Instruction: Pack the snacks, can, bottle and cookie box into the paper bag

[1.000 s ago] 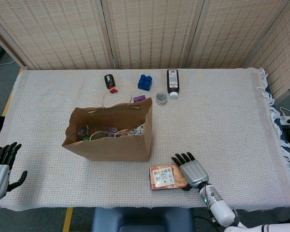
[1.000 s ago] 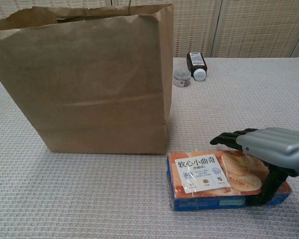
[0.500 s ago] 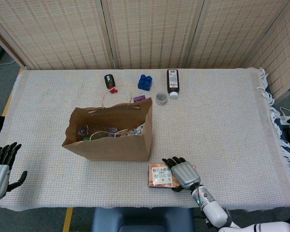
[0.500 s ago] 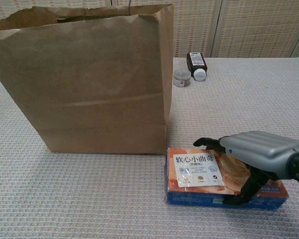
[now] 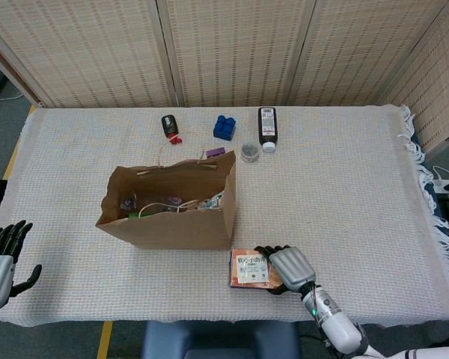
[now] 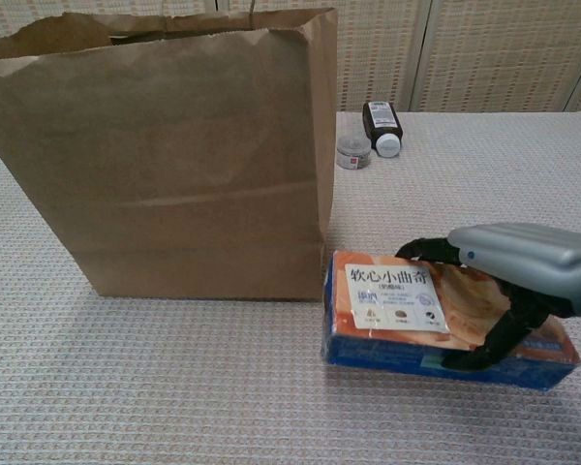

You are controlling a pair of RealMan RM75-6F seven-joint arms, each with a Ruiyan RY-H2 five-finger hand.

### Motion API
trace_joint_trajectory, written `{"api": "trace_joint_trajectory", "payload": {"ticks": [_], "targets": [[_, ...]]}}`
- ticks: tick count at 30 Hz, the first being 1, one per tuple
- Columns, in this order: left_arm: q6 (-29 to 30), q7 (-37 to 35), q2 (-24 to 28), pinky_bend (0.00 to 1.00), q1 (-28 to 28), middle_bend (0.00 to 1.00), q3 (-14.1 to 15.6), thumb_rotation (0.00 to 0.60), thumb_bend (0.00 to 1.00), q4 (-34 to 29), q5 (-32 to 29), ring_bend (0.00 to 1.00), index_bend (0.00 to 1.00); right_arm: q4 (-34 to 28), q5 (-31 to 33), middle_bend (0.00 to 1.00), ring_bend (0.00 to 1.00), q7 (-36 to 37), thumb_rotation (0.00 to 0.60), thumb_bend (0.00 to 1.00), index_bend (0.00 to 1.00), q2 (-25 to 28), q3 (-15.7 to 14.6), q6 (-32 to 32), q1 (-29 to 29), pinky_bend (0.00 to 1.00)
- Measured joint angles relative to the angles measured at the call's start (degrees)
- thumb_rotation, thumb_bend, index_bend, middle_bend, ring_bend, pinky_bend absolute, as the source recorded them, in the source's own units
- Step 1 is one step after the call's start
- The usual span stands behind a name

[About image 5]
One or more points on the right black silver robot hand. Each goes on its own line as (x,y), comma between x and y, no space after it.
(292,269)

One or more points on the orange cookie box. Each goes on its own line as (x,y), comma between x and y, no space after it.
(247,269)

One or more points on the silver snack packet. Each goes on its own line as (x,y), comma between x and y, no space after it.
(209,203)

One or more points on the clear plastic water bottle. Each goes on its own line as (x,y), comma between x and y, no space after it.
(129,203)

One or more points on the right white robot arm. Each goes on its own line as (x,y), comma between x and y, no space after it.
(336,325)

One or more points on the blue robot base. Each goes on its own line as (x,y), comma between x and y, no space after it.
(217,336)

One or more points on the brown paper bag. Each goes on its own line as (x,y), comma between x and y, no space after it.
(172,232)

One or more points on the dark brown bottle white cap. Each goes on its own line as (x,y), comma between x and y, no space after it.
(267,127)

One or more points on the small black bottle red cap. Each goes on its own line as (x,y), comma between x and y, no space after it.
(169,125)

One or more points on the white woven tablecloth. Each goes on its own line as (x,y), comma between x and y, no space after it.
(60,187)

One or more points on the small round clip jar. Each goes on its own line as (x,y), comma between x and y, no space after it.
(250,152)

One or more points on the purple toy block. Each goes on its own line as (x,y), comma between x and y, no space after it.
(215,152)

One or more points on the blue toy block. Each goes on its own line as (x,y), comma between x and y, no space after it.
(223,129)

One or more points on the white power strip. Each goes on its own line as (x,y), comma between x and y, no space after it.
(443,183)

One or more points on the woven folding screen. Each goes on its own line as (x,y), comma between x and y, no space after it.
(97,56)

